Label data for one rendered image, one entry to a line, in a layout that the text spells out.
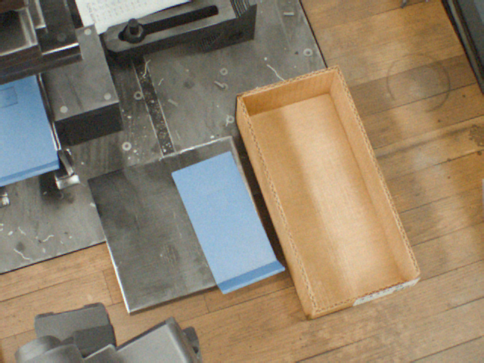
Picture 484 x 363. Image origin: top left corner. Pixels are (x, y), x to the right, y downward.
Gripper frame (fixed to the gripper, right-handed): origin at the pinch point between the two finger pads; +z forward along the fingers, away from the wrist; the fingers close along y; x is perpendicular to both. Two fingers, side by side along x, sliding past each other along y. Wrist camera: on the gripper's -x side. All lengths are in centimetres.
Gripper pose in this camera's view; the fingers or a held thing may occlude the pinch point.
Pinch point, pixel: (79, 332)
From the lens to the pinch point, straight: 97.5
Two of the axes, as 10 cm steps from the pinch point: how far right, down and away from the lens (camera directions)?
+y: -1.6, -9.6, -2.1
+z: -1.7, -1.8, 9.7
